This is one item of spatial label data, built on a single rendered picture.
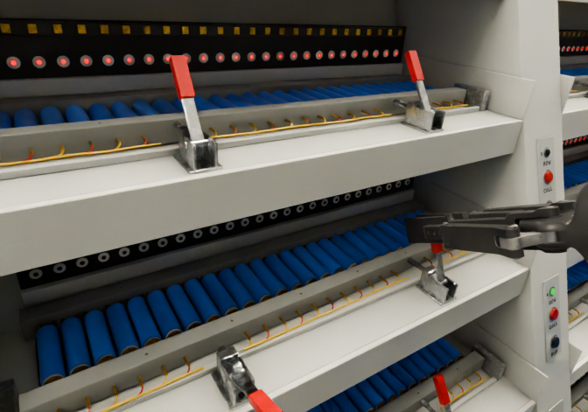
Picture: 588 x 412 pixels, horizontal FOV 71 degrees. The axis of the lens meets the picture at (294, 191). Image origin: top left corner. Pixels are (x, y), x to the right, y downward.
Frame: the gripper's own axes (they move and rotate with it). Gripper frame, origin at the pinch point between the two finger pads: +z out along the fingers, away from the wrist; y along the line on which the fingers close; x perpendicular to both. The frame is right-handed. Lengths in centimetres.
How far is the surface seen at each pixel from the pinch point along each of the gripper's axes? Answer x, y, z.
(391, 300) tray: -7.3, -5.9, 3.5
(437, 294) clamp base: -7.7, -1.0, 0.9
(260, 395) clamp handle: -7.0, -26.6, -3.7
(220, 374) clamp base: -6.7, -27.7, 2.2
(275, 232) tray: 2.8, -13.3, 14.7
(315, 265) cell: -1.8, -11.7, 9.1
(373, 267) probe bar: -3.4, -6.0, 5.4
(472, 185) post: 2.8, 15.9, 6.0
